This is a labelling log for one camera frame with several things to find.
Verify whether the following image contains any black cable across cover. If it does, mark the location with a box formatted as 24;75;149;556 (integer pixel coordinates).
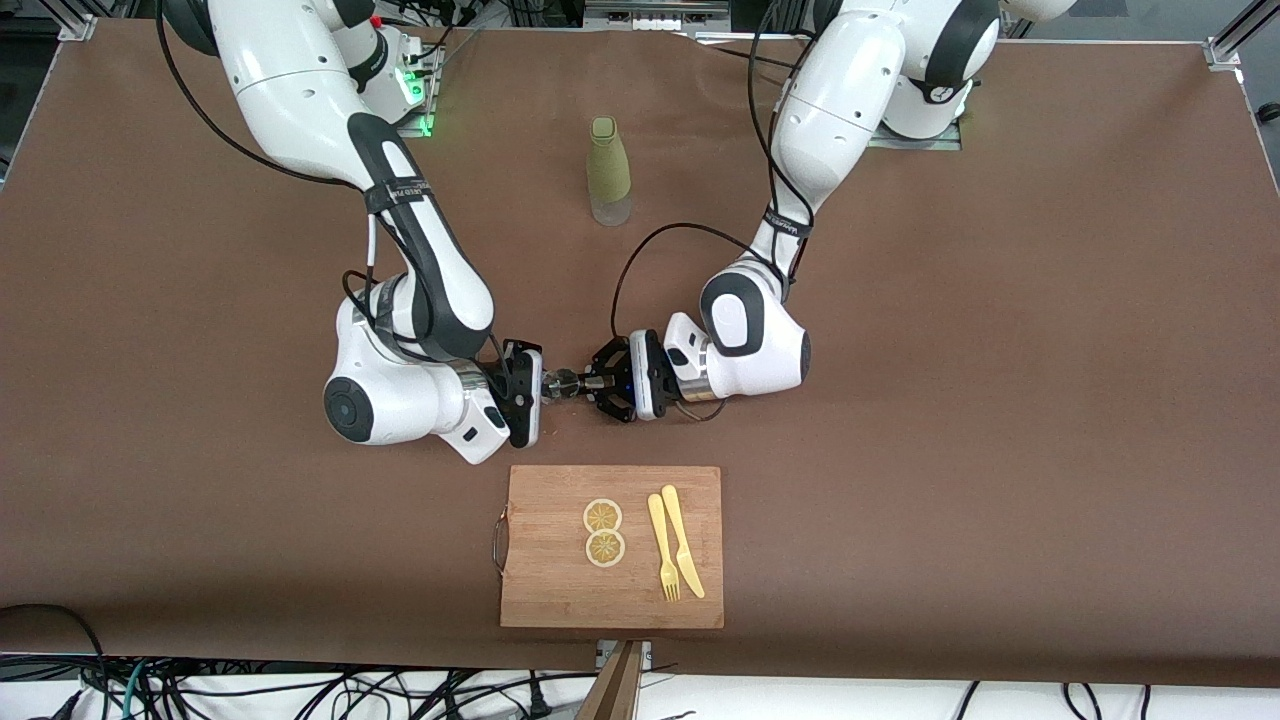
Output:
690;28;806;73

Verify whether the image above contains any green sleeved glass bottle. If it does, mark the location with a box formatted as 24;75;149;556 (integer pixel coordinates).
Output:
586;116;633;227

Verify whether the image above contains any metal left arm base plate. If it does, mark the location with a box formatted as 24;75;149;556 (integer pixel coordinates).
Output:
868;118;963;151

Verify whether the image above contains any brown table cover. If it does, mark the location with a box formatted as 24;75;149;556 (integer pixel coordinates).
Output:
0;20;1280;687

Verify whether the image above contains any black looped floor cable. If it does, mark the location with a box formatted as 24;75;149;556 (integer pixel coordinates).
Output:
0;603;111;720

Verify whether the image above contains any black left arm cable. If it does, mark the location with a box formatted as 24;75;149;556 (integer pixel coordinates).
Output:
612;0;813;421

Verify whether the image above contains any yellow plastic fork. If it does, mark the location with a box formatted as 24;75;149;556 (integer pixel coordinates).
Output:
647;493;682;603

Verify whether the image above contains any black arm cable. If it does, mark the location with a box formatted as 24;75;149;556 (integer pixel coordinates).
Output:
158;0;421;351
612;0;813;421

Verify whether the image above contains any metal post bracket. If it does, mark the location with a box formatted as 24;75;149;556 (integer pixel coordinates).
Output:
597;640;653;673

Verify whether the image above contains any yellow plastic knife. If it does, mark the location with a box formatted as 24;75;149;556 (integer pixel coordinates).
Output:
661;484;706;600

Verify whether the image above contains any wooden camera post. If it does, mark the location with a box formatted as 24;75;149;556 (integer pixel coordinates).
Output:
575;640;643;720

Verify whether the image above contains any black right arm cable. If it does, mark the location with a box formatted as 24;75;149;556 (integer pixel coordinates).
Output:
158;0;421;351

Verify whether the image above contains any aluminium frame beam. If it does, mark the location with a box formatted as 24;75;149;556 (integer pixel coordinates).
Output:
1215;0;1280;56

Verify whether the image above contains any wooden cutting board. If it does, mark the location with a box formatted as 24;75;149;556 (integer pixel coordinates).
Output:
492;465;725;630

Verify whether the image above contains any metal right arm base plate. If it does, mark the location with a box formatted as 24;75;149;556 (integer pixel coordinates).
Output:
395;40;441;138

